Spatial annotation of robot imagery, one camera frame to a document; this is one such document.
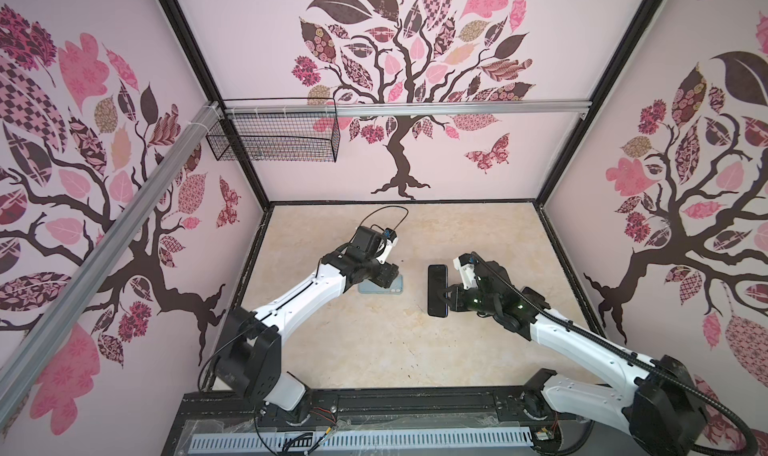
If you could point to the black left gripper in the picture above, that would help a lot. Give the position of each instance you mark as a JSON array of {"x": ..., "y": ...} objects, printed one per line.
[{"x": 388, "y": 271}]

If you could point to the white slotted cable duct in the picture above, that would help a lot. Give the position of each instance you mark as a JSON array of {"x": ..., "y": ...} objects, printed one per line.
[{"x": 356, "y": 442}]

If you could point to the black corner frame post left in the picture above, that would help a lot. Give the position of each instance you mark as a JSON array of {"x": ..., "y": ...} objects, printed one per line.
[{"x": 183, "y": 32}]

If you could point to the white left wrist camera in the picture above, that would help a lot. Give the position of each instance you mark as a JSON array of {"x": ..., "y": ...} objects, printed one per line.
[{"x": 388, "y": 242}]

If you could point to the black wire basket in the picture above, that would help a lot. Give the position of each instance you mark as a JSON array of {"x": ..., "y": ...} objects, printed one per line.
[{"x": 292, "y": 129}]

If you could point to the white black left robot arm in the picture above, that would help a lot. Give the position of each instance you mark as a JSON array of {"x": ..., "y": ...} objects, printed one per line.
[{"x": 248, "y": 356}]

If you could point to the black corner frame post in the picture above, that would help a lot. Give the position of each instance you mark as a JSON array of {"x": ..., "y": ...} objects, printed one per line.
[
  {"x": 628, "y": 44},
  {"x": 183, "y": 32}
]

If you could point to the aluminium rail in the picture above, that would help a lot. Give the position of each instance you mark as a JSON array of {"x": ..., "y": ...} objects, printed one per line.
[
  {"x": 21, "y": 370},
  {"x": 420, "y": 108}
]

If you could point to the aluminium rail left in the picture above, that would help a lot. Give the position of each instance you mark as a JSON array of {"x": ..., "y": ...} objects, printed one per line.
[{"x": 21, "y": 370}]

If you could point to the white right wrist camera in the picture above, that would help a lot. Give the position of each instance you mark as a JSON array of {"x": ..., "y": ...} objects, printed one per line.
[{"x": 465, "y": 265}]

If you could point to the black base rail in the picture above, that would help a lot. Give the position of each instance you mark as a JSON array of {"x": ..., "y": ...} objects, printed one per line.
[{"x": 373, "y": 409}]

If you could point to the aluminium rail back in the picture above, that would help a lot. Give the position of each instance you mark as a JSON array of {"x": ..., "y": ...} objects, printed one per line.
[{"x": 420, "y": 108}]

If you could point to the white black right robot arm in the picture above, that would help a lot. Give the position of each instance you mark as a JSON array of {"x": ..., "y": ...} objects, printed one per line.
[{"x": 654, "y": 401}]

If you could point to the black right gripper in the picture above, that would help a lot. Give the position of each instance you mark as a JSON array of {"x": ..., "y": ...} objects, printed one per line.
[{"x": 454, "y": 299}]

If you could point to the light green phone case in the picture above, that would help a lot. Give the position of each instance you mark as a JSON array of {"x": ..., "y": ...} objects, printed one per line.
[{"x": 369, "y": 287}]

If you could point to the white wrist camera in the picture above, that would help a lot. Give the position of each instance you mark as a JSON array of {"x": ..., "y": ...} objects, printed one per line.
[
  {"x": 388, "y": 242},
  {"x": 465, "y": 265}
]

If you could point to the black corner frame post right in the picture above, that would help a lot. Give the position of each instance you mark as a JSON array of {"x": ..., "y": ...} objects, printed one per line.
[{"x": 628, "y": 44}]

